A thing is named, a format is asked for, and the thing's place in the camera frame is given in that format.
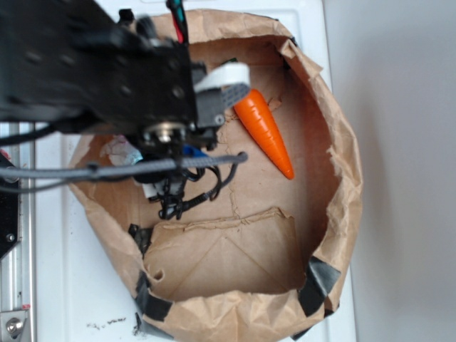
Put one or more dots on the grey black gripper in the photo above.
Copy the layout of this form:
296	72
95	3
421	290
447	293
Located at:
222	88

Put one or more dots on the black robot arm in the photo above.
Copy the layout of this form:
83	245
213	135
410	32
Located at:
69	65

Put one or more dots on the orange toy carrot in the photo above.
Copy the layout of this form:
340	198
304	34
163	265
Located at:
257	118

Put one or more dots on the brown paper bag tray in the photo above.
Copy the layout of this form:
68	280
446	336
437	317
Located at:
268	258

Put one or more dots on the white plastic board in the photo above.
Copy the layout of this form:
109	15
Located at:
79	296

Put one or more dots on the black mounting bracket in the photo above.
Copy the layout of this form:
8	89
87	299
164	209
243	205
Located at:
9	210

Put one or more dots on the aluminium frame rail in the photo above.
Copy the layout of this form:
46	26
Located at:
18	274

